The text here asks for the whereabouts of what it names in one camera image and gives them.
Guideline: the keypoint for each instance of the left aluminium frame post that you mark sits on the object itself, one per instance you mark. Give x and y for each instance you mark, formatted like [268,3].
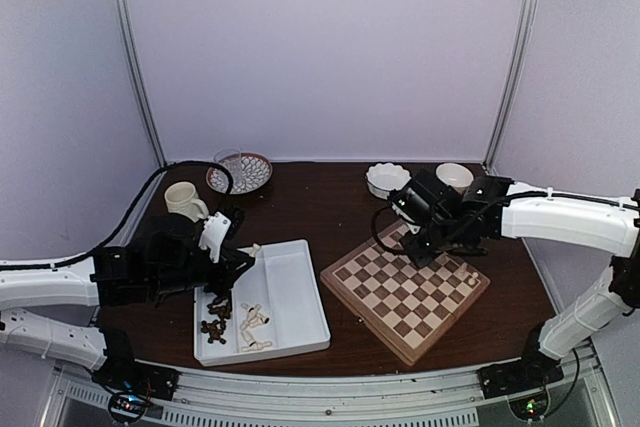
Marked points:
[137,81]

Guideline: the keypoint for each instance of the cream round bowl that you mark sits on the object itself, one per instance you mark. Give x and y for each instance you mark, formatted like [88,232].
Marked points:
[455,176]

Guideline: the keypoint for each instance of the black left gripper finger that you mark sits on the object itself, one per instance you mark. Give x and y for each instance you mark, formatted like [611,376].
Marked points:
[234,255]
[228,272]

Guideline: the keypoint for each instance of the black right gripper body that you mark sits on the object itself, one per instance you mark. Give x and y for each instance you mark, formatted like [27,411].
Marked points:
[441,239]

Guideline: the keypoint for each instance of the patterned brown plate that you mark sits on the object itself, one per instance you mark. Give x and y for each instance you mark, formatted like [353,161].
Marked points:
[257,171]

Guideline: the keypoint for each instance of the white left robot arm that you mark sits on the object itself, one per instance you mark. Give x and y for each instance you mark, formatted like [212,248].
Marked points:
[27,287]

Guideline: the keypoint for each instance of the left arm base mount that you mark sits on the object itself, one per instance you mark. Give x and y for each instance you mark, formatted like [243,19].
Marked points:
[142,379]

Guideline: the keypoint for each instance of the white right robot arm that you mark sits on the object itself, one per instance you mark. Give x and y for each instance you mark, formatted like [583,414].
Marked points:
[562,229]

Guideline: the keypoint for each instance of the light chess pieces pile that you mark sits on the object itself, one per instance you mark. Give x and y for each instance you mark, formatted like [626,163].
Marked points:
[254,319]

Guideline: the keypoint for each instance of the white scalloped bowl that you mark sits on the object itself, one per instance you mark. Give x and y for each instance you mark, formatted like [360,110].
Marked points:
[382,178]

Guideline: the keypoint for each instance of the dark chess pieces pile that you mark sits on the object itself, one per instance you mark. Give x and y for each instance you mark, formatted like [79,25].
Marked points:
[221,310]

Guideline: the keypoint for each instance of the clear drinking glass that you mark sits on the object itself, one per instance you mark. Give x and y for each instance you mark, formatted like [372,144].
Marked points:
[231,159]

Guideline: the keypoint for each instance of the right aluminium frame post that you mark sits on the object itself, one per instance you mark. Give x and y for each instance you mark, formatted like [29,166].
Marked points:
[523,34]

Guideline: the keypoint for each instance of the cream ceramic mug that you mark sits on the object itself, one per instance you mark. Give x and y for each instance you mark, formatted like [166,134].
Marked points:
[182,198]

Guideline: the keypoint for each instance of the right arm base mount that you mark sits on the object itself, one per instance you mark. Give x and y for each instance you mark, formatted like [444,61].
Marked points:
[497,380]

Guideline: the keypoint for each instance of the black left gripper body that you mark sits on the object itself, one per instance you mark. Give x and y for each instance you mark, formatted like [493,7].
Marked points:
[171,280]

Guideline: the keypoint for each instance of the aluminium frame post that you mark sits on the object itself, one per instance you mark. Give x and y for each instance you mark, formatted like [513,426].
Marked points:
[137,81]
[523,34]

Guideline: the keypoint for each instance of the wooden chess board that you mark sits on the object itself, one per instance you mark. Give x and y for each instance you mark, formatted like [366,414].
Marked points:
[408,308]

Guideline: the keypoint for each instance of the white plastic tray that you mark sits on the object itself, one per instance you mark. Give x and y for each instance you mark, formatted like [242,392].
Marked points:
[283,282]

